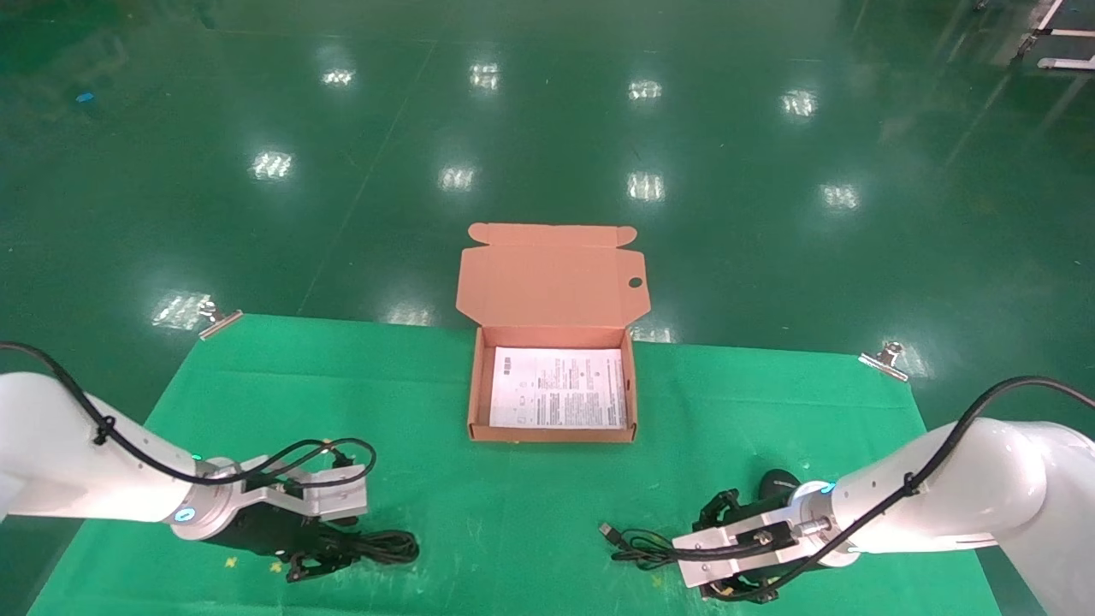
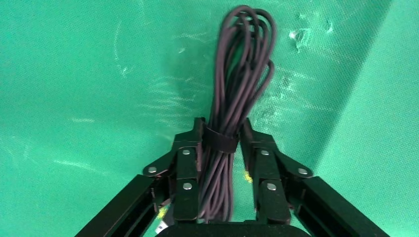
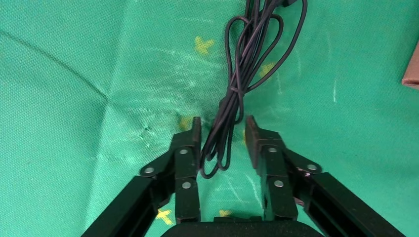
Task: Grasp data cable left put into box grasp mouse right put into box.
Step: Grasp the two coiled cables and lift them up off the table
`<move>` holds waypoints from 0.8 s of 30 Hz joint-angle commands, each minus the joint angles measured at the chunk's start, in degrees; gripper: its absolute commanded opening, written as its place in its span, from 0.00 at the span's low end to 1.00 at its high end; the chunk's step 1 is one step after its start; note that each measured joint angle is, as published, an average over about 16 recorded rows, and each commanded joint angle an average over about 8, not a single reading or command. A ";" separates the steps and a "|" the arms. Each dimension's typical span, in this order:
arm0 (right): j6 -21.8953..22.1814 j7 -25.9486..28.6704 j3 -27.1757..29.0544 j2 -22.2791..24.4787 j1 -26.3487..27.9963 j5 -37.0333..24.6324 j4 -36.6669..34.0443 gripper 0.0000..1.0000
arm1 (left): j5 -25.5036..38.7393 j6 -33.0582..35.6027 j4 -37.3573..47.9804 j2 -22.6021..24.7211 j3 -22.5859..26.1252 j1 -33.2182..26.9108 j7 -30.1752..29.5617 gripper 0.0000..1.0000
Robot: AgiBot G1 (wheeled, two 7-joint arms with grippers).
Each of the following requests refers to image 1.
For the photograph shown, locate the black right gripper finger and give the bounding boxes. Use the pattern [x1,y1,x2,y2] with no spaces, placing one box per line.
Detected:
[696,489,743,531]
[700,575,781,603]

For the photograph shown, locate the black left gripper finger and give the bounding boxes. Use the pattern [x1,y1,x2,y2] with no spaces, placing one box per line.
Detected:
[284,550,361,585]
[321,519,370,549]

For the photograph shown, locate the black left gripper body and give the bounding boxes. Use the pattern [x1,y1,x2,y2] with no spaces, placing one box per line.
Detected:
[204,505,353,566]

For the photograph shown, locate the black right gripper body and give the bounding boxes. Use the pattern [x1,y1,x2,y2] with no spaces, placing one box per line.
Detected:
[736,495,802,531]

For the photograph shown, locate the black computer mouse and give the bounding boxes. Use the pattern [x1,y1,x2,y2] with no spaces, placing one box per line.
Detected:
[756,468,802,500]

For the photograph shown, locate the black data cable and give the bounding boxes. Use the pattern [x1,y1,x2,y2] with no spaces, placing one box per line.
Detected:
[336,529,421,568]

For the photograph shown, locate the thin black mouse cable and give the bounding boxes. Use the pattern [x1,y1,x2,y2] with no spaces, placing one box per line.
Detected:
[598,521,695,573]

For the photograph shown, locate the orange cardboard box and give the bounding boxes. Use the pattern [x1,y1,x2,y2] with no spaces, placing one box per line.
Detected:
[455,222,652,445]

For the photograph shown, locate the green table mat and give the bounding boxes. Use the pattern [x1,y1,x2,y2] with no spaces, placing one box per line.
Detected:
[27,313,1003,616]

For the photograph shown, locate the silver metal table clamp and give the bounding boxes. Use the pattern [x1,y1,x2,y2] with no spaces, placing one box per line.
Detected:
[857,340,910,383]
[198,300,245,341]

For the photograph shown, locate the white printed instruction sheet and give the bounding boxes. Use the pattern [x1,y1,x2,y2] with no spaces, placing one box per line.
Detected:
[488,346,629,431]

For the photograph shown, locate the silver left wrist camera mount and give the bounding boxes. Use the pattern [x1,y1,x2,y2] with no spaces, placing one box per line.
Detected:
[229,456,370,524]

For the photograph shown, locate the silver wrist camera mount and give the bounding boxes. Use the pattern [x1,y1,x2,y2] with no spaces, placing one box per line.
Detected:
[229,456,370,524]
[671,512,815,590]

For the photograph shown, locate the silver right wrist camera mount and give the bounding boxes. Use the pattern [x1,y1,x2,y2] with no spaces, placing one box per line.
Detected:
[671,512,815,590]

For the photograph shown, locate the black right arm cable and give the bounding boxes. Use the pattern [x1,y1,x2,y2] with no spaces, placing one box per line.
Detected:
[717,376,1095,601]

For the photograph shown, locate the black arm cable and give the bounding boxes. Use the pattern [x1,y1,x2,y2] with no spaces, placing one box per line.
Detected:
[0,341,378,516]
[717,376,1095,601]

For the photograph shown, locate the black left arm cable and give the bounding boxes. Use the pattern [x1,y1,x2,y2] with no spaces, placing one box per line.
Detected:
[0,341,378,516]

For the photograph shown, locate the white metal frame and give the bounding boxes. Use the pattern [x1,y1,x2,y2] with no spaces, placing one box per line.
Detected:
[1016,0,1095,72]

